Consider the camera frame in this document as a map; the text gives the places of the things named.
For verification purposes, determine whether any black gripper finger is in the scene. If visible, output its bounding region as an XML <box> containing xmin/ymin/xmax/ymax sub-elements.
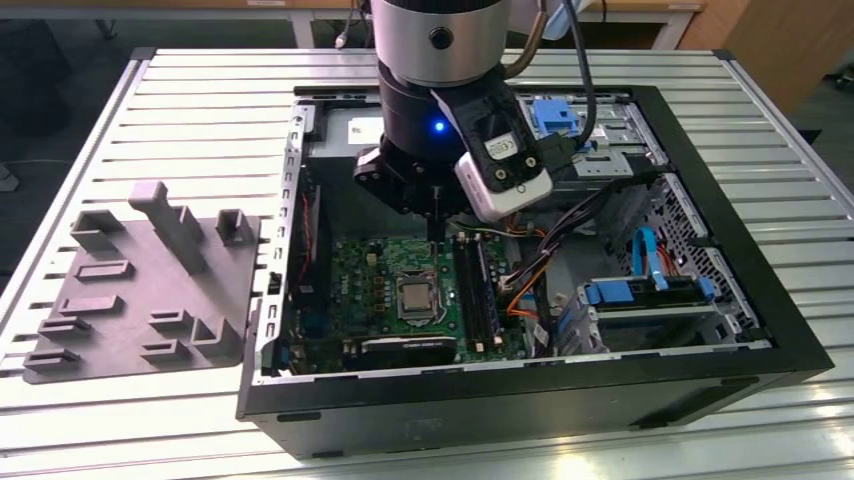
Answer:
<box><xmin>352</xmin><ymin>147</ymin><xmax>440</xmax><ymax>254</ymax></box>
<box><xmin>437</xmin><ymin>169</ymin><xmax>461</xmax><ymax>256</ymax></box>

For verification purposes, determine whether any black RAM slot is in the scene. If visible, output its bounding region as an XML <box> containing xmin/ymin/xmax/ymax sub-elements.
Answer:
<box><xmin>452</xmin><ymin>234</ymin><xmax>484</xmax><ymax>352</ymax></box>

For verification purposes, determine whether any grey power supply unit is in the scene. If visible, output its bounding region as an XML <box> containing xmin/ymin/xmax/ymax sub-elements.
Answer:
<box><xmin>302</xmin><ymin>107</ymin><xmax>435</xmax><ymax>236</ymax></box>

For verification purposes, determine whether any green motherboard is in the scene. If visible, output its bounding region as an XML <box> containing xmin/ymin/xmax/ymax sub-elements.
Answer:
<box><xmin>285</xmin><ymin>233</ymin><xmax>535</xmax><ymax>375</ymax></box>

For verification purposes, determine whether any silver CPU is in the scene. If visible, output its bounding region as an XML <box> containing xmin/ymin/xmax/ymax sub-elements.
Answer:
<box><xmin>401</xmin><ymin>285</ymin><xmax>435</xmax><ymax>312</ymax></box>

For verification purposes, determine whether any blue drive carrier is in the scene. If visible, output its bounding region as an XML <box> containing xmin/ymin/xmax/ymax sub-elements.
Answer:
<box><xmin>532</xmin><ymin>99</ymin><xmax>595</xmax><ymax>155</ymax></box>

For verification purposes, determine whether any CPU socket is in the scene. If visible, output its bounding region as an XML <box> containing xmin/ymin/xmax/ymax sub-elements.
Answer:
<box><xmin>392</xmin><ymin>269</ymin><xmax>447</xmax><ymax>329</ymax></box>

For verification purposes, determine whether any metal drive cage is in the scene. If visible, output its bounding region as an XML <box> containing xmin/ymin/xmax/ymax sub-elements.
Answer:
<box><xmin>516</xmin><ymin>97</ymin><xmax>668</xmax><ymax>211</ymax></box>

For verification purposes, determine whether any hard disk in blue carrier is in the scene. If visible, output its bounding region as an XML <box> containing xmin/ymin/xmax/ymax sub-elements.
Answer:
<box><xmin>577</xmin><ymin>276</ymin><xmax>719</xmax><ymax>314</ymax></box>

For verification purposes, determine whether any black graphics card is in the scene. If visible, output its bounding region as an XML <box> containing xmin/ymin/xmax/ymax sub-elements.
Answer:
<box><xmin>343</xmin><ymin>334</ymin><xmax>461</xmax><ymax>372</ymax></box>

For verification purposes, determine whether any metal disk bay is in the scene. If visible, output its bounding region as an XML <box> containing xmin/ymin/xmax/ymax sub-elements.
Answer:
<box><xmin>556</xmin><ymin>277</ymin><xmax>768</xmax><ymax>357</ymax></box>

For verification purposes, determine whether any wooden top desk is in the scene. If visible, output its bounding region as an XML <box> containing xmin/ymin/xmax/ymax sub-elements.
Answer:
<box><xmin>0</xmin><ymin>0</ymin><xmax>709</xmax><ymax>51</ymax></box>

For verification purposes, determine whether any grey parts rack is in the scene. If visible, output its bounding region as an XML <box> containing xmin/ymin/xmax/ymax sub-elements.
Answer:
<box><xmin>21</xmin><ymin>178</ymin><xmax>262</xmax><ymax>386</ymax></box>

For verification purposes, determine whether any black PC case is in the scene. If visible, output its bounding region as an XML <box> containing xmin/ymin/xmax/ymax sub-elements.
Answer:
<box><xmin>233</xmin><ymin>83</ymin><xmax>836</xmax><ymax>460</ymax></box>

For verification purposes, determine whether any wooden cabinet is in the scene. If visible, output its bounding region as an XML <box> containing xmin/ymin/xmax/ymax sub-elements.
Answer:
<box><xmin>679</xmin><ymin>0</ymin><xmax>854</xmax><ymax>119</ymax></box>

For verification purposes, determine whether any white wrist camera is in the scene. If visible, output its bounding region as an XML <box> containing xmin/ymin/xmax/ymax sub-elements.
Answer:
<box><xmin>452</xmin><ymin>149</ymin><xmax>555</xmax><ymax>222</ymax></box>

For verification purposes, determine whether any black camera bracket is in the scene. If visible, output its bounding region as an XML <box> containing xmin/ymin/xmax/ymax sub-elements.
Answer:
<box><xmin>429</xmin><ymin>84</ymin><xmax>539</xmax><ymax>176</ymax></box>

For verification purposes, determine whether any thin red wire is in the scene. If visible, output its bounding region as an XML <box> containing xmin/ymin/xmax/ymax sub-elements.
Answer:
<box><xmin>297</xmin><ymin>191</ymin><xmax>314</xmax><ymax>289</ymax></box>

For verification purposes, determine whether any brown braided hose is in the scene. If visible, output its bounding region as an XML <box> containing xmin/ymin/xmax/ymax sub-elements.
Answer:
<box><xmin>499</xmin><ymin>0</ymin><xmax>543</xmax><ymax>79</ymax></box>

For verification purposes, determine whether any orange SATA wire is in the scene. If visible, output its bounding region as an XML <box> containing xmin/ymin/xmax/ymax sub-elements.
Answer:
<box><xmin>504</xmin><ymin>249</ymin><xmax>556</xmax><ymax>320</ymax></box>

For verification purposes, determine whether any black camera cable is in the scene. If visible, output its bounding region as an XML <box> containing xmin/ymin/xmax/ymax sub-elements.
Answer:
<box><xmin>532</xmin><ymin>0</ymin><xmax>596</xmax><ymax>174</ymax></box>

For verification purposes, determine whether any blue SATA wire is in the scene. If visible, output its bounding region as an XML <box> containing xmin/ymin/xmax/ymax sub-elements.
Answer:
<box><xmin>629</xmin><ymin>225</ymin><xmax>672</xmax><ymax>293</ymax></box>

